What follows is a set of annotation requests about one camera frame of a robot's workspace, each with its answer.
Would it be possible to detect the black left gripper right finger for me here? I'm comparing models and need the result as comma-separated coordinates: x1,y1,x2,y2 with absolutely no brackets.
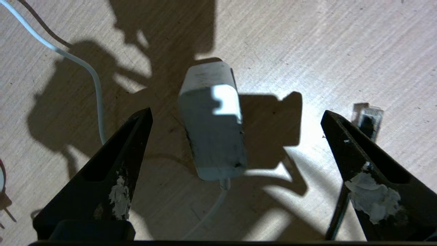
320,109,437,242

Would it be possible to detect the black ethernet cable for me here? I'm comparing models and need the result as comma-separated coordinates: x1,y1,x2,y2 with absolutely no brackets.
325,102,385,240

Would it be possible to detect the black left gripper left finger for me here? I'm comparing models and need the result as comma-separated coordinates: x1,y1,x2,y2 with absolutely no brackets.
32,108,153,240

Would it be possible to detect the white adapter cable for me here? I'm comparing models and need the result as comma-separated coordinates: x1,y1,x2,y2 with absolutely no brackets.
0,0,232,240

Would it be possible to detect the white power adapter black face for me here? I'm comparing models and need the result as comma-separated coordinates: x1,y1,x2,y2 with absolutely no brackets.
177,60,248,181

